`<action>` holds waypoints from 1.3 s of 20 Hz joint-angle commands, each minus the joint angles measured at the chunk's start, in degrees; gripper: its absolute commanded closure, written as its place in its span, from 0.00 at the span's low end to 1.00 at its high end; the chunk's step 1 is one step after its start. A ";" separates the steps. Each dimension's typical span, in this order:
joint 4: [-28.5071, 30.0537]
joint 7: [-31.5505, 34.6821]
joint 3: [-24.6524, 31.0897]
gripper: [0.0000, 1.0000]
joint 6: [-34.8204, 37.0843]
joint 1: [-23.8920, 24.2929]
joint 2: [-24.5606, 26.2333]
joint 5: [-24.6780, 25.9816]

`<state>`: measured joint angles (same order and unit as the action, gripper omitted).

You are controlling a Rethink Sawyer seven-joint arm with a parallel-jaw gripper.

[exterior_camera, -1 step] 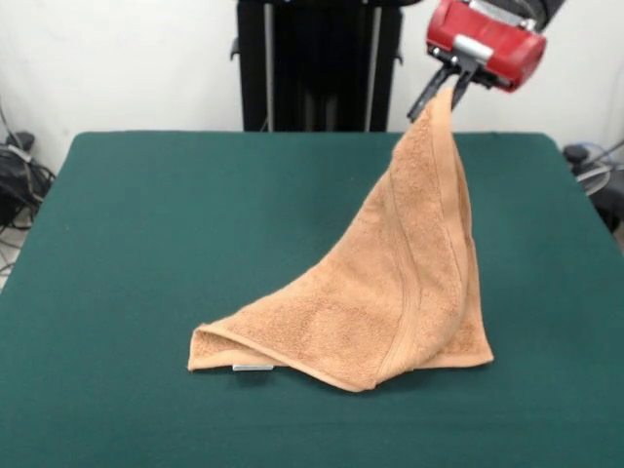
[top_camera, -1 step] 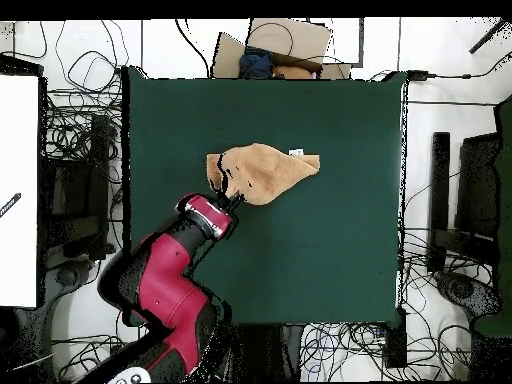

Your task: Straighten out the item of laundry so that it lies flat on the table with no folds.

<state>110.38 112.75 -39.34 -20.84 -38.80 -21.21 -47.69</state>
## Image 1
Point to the tan terry towel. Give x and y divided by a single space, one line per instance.
390 292

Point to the black pedestal foot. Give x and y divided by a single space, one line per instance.
22 140
576 153

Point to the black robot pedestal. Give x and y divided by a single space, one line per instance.
317 73

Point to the dark green table cloth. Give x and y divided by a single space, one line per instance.
146 244

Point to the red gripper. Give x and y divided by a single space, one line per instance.
497 49

